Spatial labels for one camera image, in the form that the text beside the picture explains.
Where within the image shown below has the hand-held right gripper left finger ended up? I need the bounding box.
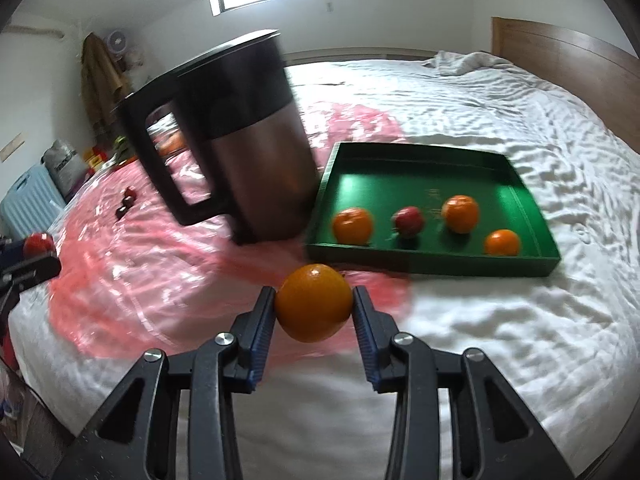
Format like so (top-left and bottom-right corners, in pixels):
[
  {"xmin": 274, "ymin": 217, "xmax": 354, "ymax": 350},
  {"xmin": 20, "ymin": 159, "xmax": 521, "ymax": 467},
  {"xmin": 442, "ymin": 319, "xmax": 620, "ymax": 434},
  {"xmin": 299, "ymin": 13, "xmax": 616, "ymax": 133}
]
[{"xmin": 65, "ymin": 286, "xmax": 278, "ymax": 480}]

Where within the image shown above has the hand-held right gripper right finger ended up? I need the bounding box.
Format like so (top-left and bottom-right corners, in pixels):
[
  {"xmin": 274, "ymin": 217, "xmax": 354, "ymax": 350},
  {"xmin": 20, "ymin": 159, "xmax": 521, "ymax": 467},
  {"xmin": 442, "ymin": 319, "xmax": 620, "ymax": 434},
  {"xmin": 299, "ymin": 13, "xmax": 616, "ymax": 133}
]
[{"xmin": 351, "ymin": 285, "xmax": 576, "ymax": 480}]

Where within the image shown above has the pink plastic sheet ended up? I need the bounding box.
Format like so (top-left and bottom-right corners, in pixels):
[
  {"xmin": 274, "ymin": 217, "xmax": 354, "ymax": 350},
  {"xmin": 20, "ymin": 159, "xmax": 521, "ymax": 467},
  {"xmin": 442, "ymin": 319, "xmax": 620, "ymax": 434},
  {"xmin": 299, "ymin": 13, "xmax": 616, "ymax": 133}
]
[{"xmin": 47, "ymin": 100, "xmax": 413, "ymax": 361}]

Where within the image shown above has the crumpled white cloth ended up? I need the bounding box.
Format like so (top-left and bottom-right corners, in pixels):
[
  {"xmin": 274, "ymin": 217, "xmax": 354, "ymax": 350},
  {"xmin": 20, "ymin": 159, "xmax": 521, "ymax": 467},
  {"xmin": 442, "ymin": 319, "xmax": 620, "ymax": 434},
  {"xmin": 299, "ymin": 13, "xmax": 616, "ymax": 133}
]
[{"xmin": 422, "ymin": 50, "xmax": 516, "ymax": 77}]

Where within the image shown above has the light blue suitcase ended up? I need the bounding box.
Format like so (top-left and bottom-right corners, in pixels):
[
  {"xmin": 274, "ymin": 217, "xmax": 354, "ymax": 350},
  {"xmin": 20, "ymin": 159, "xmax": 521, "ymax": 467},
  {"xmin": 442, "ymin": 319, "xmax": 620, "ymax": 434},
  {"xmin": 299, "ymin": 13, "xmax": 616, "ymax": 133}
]
[{"xmin": 0, "ymin": 164, "xmax": 67, "ymax": 241}]

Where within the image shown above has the beige wall pipe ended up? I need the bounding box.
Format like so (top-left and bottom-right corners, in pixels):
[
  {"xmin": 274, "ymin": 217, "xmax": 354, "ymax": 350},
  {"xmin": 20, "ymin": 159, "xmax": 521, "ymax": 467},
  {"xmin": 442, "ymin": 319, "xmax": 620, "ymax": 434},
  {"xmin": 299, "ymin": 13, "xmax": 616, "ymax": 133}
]
[{"xmin": 5, "ymin": 24, "xmax": 66, "ymax": 41}]

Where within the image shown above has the large orange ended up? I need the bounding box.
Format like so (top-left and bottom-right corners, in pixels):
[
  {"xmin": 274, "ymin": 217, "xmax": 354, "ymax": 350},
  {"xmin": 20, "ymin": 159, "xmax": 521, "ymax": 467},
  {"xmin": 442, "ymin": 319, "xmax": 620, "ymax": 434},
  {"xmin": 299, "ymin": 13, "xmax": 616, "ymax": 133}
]
[{"xmin": 442, "ymin": 194, "xmax": 480, "ymax": 234}]

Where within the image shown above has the brown coat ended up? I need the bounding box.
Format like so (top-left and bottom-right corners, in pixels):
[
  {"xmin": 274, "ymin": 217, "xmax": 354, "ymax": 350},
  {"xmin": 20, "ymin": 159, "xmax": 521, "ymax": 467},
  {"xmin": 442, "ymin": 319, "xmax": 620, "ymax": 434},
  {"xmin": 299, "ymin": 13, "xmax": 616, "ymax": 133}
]
[{"xmin": 81, "ymin": 32, "xmax": 123, "ymax": 133}]

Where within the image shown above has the wall switch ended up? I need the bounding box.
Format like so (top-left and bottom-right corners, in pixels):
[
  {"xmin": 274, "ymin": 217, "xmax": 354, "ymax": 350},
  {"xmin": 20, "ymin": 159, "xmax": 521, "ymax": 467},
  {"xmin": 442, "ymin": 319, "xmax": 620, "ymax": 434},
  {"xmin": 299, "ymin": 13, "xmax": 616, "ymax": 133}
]
[{"xmin": 0, "ymin": 132, "xmax": 23, "ymax": 161}]

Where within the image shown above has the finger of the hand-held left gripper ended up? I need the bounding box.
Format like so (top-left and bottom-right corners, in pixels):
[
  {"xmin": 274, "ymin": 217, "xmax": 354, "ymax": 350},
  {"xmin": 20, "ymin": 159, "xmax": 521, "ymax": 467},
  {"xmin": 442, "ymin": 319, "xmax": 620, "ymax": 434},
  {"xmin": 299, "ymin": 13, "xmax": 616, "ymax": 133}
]
[
  {"xmin": 0, "ymin": 237, "xmax": 28, "ymax": 261},
  {"xmin": 0, "ymin": 252, "xmax": 62, "ymax": 306}
]

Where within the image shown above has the white radiator cover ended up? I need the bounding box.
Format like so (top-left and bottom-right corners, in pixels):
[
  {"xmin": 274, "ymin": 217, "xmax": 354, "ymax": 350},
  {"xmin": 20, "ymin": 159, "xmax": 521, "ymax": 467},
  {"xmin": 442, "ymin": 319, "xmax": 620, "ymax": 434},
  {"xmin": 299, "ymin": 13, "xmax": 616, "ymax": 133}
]
[{"xmin": 285, "ymin": 49, "xmax": 436, "ymax": 66}]

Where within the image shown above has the grey printed bag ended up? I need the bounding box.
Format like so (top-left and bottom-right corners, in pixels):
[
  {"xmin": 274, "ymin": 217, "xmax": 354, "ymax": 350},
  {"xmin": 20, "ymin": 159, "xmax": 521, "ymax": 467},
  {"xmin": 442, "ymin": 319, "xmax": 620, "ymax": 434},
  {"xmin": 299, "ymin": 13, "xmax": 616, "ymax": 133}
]
[{"xmin": 41, "ymin": 139, "xmax": 91, "ymax": 198}]

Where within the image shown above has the green tray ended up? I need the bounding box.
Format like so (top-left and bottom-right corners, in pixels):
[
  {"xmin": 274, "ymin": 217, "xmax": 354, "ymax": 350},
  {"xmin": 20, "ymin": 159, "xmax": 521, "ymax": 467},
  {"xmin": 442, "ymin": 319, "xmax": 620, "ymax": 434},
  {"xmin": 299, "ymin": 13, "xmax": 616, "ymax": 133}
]
[{"xmin": 305, "ymin": 141, "xmax": 562, "ymax": 278}]

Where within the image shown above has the yellow red snack bag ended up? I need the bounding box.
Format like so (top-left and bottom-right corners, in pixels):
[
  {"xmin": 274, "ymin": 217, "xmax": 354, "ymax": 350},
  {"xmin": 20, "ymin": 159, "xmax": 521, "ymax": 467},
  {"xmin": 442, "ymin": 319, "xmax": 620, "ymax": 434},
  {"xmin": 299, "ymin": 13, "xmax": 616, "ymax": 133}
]
[{"xmin": 82, "ymin": 146, "xmax": 108, "ymax": 171}]

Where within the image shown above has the wooden headboard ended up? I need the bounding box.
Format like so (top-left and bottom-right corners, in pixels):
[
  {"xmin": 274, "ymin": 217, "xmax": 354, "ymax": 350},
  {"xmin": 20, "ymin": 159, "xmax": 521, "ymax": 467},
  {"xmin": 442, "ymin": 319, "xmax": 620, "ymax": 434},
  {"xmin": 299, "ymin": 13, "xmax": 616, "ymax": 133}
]
[{"xmin": 490, "ymin": 16, "xmax": 640, "ymax": 156}]

